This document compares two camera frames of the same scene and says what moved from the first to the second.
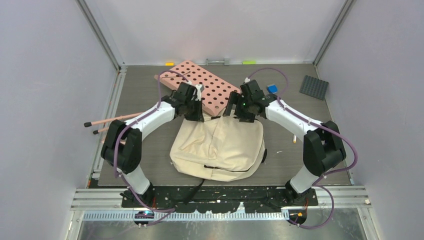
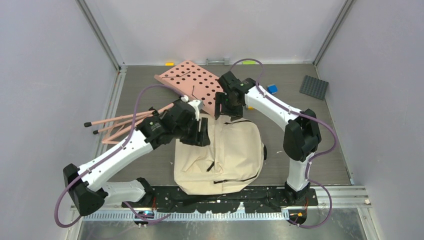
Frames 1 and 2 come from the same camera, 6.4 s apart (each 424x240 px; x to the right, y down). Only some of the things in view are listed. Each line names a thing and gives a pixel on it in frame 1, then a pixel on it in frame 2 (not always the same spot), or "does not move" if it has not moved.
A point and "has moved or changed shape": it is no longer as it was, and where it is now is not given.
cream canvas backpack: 221,148 has moved or changed shape
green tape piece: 249,62 does not move
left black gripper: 199,116 → 200,138
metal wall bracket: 226,62 does not move
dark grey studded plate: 314,87 does not move
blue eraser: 272,88 does not move
